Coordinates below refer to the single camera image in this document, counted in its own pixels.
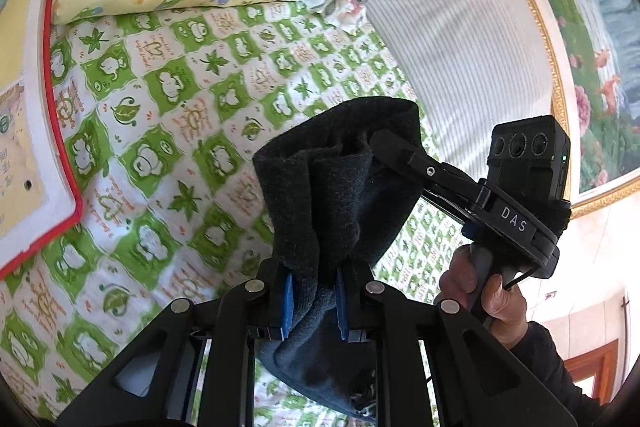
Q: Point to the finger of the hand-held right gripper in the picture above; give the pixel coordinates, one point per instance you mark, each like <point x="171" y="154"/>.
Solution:
<point x="400" y="149"/>
<point x="445" y="204"/>

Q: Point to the red-trimmed yellow mat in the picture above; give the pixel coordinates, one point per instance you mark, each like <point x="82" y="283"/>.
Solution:
<point x="37" y="107"/>

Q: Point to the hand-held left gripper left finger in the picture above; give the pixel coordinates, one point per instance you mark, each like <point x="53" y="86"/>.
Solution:
<point x="286" y="307"/>

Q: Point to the black pants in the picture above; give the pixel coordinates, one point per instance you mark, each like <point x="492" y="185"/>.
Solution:
<point x="325" y="187"/>

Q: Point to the wall socket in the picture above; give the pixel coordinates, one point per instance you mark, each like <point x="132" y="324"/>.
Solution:
<point x="550" y="294"/>

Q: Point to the green checked printed bedsheet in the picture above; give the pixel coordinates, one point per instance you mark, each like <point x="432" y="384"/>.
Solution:
<point x="150" y="117"/>

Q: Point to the gold-framed floral painting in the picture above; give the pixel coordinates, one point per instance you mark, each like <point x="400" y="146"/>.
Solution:
<point x="590" y="32"/>

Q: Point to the wooden door frame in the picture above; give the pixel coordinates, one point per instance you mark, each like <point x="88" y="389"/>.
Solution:
<point x="595" y="357"/>

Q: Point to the person's right hand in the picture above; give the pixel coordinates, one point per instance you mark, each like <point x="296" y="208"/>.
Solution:
<point x="505" y="312"/>

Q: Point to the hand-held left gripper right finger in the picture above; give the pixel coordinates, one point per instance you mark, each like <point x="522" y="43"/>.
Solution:
<point x="342" y="307"/>

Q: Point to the white striped headboard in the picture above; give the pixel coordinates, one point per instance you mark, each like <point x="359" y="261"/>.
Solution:
<point x="450" y="32"/>

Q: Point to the person's right forearm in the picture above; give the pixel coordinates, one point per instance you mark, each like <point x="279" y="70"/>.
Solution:
<point x="550" y="372"/>

